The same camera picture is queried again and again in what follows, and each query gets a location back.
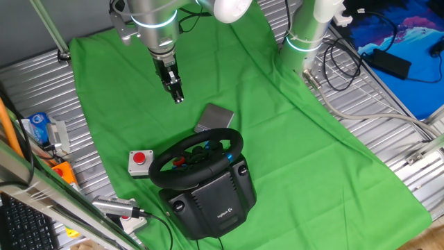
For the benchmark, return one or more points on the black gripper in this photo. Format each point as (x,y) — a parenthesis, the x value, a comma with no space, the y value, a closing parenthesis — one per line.
(164,74)

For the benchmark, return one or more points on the black steering wheel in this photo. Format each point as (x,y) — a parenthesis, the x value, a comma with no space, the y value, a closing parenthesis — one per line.
(173,177)

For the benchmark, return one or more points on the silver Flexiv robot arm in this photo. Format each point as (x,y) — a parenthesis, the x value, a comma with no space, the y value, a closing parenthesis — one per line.
(156,24)

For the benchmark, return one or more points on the black Logitech wheel base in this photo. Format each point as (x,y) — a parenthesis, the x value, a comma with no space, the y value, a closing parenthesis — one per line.
(211,198)

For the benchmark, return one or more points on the silver digital scale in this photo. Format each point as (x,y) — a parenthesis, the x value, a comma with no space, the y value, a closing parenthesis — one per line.
(215,116)

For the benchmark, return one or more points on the grey box red button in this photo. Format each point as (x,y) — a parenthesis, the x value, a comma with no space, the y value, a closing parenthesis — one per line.
(140,165)

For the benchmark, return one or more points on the silver finned metal device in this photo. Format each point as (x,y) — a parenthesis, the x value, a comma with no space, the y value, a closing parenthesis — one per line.
(57,133)

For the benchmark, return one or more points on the orange box red button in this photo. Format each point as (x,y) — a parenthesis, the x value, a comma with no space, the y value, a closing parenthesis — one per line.
(66,173)

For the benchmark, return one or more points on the green cloth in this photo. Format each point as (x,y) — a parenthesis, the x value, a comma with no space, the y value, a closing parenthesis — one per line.
(295,156)

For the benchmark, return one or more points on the white box red button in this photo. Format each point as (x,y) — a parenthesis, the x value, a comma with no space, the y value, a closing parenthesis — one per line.
(133,224)

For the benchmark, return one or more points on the blue white tissue pack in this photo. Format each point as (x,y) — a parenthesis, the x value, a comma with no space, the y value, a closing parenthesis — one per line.
(38,126)

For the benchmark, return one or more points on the orange pole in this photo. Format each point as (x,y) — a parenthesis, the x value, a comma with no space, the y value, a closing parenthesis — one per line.
(8,128)

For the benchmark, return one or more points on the wooden blocks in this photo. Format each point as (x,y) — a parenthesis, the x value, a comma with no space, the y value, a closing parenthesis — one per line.
(83,247)

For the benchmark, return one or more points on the black keyboard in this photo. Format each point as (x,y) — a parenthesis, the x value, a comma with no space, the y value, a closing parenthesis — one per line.
(24,225)

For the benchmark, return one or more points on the black computer mouse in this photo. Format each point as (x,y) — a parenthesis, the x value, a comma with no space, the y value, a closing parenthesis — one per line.
(437,48)

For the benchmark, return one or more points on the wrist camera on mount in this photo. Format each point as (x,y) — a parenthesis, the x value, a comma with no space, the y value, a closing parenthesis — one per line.
(121,29)

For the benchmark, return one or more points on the silver exterior camera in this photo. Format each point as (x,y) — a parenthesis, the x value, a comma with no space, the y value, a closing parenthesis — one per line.
(114,205)

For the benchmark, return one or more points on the thin aluminium frame pole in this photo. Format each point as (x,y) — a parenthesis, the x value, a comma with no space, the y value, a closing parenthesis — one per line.
(52,29)

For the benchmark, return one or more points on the large aluminium frame beam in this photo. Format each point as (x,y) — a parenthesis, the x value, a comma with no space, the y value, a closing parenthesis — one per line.
(52,205)

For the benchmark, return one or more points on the aluminium bar with bracket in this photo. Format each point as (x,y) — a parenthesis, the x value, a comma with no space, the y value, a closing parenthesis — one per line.
(433,146)

